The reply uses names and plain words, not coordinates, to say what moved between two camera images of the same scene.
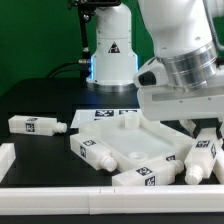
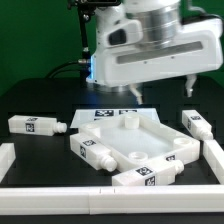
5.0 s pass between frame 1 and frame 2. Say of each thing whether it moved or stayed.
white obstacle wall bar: stayed
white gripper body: moved
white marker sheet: stayed
